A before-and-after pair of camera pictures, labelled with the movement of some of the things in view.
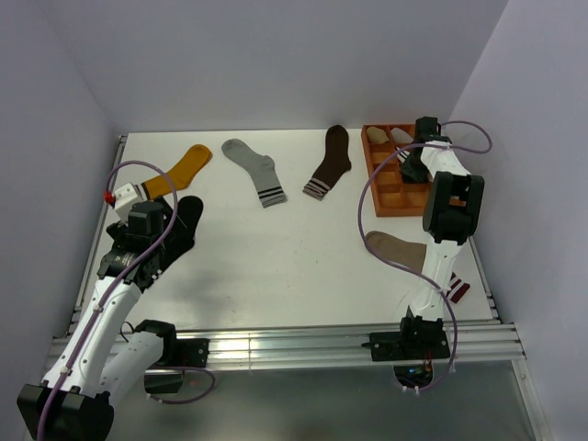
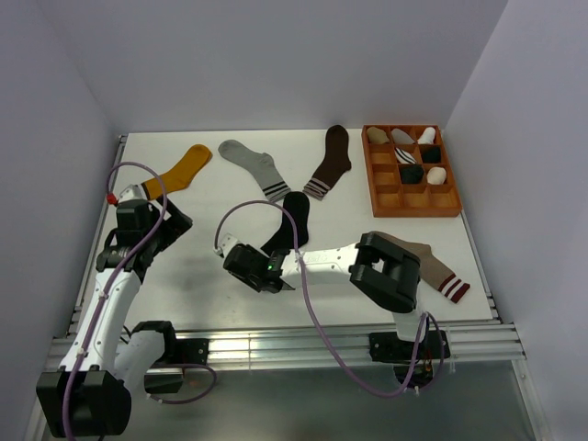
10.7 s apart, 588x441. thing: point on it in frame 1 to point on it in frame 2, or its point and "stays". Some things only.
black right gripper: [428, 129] to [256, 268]
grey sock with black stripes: [260, 167] stays
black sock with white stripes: [189, 209] to [284, 238]
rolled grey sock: [400, 137] stays
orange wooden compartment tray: [392, 196] stays
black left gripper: [117, 231] stays
